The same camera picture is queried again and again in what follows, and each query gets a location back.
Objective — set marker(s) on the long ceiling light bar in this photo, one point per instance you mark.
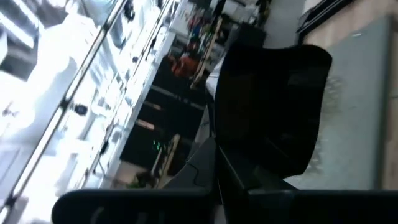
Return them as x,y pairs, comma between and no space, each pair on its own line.
64,102

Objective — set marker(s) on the black wavy square plate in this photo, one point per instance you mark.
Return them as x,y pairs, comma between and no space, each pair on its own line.
267,109

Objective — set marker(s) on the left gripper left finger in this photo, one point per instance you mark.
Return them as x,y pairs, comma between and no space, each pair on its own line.
140,205

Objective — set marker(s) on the mint green perforated metal shelf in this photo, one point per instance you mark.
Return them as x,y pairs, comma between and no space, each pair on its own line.
351,124

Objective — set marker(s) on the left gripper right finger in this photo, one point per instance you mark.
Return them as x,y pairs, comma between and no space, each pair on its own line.
295,207

